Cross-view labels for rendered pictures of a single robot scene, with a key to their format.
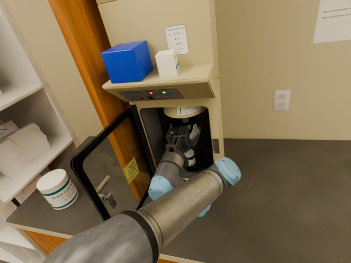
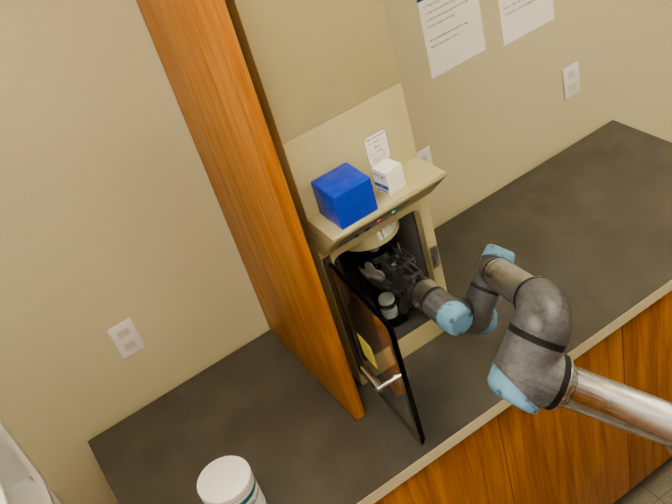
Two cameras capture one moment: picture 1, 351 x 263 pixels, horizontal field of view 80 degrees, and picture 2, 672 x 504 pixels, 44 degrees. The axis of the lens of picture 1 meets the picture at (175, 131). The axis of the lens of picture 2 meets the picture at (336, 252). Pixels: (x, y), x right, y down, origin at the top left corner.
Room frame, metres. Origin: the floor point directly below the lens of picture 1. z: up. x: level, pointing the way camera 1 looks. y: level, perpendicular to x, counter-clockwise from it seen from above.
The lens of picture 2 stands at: (-0.45, 1.21, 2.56)
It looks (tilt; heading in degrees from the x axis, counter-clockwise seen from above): 36 degrees down; 316
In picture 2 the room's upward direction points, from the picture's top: 18 degrees counter-clockwise
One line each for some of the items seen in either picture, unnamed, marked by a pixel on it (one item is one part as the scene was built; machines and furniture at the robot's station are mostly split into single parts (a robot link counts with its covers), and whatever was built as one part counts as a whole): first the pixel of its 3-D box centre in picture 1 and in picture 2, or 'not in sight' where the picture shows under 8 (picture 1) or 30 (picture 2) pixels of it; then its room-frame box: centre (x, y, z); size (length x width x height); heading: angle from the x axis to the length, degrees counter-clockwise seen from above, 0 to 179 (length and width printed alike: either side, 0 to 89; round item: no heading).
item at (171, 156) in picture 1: (171, 163); (425, 296); (0.53, 0.04, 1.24); 0.08 x 0.05 x 0.08; 68
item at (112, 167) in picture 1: (124, 175); (375, 354); (0.57, 0.21, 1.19); 0.30 x 0.01 x 0.40; 153
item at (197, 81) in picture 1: (160, 90); (381, 212); (0.61, 0.02, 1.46); 0.32 x 0.12 x 0.10; 68
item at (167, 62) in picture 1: (167, 63); (388, 176); (0.60, -0.02, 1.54); 0.05 x 0.05 x 0.06; 76
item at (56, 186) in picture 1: (58, 189); (233, 497); (0.77, 0.61, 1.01); 0.13 x 0.13 x 0.15
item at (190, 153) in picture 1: (189, 144); (383, 283); (0.73, -0.05, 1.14); 0.11 x 0.11 x 0.21
